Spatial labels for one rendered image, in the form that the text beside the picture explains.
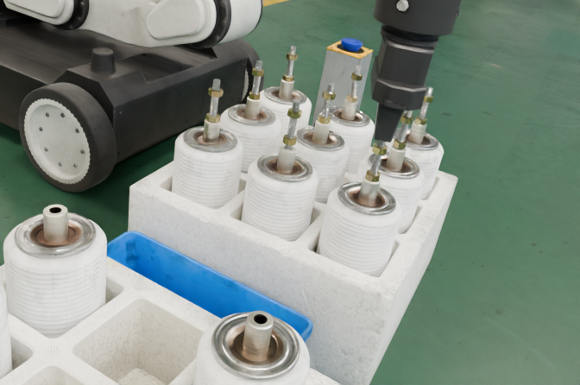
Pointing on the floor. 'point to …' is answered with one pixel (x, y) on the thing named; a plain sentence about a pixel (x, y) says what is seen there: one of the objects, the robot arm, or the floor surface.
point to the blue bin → (198, 280)
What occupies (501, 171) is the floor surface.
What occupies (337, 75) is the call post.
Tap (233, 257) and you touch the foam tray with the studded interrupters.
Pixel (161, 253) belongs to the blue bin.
